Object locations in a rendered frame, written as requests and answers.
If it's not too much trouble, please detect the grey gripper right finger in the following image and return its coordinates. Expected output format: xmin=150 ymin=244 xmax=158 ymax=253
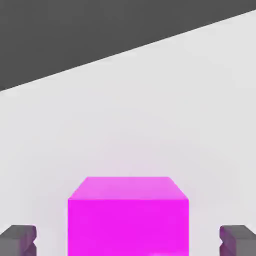
xmin=219 ymin=224 xmax=256 ymax=256

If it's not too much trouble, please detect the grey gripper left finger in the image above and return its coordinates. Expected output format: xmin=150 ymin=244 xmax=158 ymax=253
xmin=0 ymin=224 xmax=38 ymax=256

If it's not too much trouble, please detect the small magenta cube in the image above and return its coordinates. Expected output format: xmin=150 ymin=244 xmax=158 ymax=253
xmin=67 ymin=176 xmax=190 ymax=256

